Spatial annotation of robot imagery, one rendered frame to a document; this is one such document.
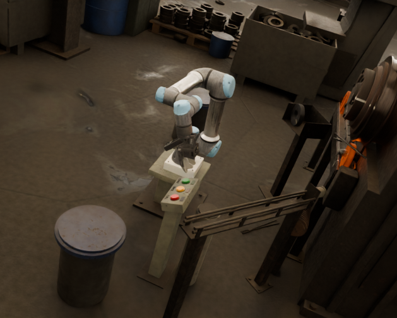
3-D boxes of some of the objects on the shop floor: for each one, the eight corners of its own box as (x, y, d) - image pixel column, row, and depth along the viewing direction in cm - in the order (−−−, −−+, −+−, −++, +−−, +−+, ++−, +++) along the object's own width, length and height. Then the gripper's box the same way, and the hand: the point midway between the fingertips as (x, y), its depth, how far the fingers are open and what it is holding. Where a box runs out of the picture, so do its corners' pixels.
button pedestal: (177, 262, 241) (204, 180, 207) (161, 292, 221) (187, 207, 187) (153, 251, 243) (175, 168, 210) (134, 279, 224) (156, 194, 190)
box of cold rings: (312, 84, 545) (337, 26, 502) (310, 109, 476) (339, 44, 432) (238, 59, 553) (257, 0, 510) (226, 80, 484) (247, 13, 441)
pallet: (241, 43, 615) (250, 14, 591) (231, 59, 548) (242, 26, 524) (165, 17, 624) (171, -12, 600) (147, 31, 557) (153, -3, 533)
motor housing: (281, 264, 261) (315, 201, 231) (275, 289, 243) (311, 224, 213) (262, 255, 263) (293, 192, 233) (254, 280, 244) (287, 214, 215)
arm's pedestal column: (132, 206, 270) (139, 175, 256) (156, 175, 303) (163, 146, 289) (188, 229, 265) (198, 200, 251) (206, 196, 298) (216, 168, 284)
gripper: (191, 138, 187) (195, 178, 197) (197, 130, 195) (201, 169, 205) (173, 137, 190) (178, 176, 200) (180, 129, 197) (185, 167, 207)
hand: (184, 170), depth 203 cm, fingers closed
